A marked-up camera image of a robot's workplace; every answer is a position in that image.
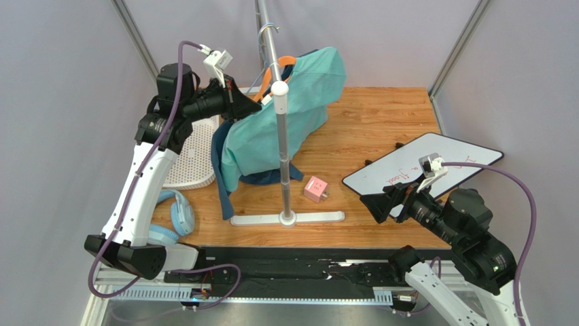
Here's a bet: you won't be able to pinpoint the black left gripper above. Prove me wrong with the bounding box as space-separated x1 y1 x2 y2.
181 74 261 124

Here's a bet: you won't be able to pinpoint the teal t shirt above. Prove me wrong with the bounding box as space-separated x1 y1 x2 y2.
220 46 348 193

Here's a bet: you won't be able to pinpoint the orange plastic hanger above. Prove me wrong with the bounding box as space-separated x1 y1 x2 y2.
253 56 297 103

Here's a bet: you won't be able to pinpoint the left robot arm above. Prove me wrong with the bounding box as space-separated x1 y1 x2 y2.
84 63 262 280

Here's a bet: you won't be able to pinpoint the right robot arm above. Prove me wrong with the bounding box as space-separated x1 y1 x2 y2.
360 182 536 325

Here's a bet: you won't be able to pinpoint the dark blue t shirt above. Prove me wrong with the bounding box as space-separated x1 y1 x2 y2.
211 120 281 221

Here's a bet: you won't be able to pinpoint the white dry erase board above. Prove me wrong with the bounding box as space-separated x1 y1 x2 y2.
342 132 505 206

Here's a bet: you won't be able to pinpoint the white perforated plastic basket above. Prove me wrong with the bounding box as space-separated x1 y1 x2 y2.
163 115 220 190

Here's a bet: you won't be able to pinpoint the pink power adapter cube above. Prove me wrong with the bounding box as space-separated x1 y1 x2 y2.
303 176 328 203

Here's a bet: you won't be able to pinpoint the silver clothes rack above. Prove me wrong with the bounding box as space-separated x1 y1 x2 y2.
229 0 345 228

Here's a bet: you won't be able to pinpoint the light blue headphones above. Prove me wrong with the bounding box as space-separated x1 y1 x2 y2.
147 189 195 246

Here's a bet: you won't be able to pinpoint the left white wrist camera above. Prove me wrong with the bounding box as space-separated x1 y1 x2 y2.
198 44 233 88

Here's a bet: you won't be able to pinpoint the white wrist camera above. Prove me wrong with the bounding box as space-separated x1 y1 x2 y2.
417 153 449 193
198 44 233 88

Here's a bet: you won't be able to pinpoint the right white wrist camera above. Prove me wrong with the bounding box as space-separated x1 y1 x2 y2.
417 153 449 193

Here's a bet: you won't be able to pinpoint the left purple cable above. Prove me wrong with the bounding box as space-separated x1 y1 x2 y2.
87 40 211 300

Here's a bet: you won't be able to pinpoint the light blue wire hanger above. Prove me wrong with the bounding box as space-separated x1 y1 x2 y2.
245 22 279 95

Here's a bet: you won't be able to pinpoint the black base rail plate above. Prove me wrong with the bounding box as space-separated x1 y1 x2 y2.
163 246 453 300

